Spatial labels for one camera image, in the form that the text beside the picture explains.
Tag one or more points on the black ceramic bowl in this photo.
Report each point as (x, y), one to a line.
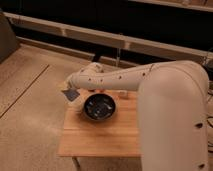
(99, 106)

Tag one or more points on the white shelf rail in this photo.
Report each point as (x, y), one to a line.
(112, 40)

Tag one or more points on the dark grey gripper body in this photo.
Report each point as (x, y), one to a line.
(70, 94)

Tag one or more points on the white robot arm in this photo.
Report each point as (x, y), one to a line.
(171, 110)

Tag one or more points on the small wooden table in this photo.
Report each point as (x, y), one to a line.
(116, 136)

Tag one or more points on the grey panel at left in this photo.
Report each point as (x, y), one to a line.
(8, 40)

